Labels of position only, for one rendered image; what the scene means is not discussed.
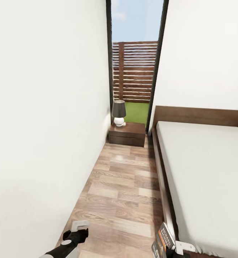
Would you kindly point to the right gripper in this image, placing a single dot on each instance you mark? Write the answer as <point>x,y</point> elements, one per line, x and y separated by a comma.
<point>172,254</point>

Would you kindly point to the fixed window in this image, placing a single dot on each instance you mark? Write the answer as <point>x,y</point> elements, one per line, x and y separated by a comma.
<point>135,30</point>

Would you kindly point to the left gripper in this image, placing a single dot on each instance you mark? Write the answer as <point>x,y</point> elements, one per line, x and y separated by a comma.
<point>80,235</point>

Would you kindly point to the table lamp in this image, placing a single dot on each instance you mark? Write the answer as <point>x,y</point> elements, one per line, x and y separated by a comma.
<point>119,112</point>

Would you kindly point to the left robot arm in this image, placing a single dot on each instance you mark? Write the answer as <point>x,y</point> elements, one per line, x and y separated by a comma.
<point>71,239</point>

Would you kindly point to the nightstand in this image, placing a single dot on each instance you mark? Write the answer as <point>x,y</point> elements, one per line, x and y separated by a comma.
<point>130,134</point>

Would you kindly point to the hardback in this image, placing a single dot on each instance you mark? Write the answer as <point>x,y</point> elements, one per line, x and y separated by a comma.
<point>162,241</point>

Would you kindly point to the bed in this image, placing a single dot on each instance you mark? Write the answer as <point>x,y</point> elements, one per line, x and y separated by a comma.
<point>196,151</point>

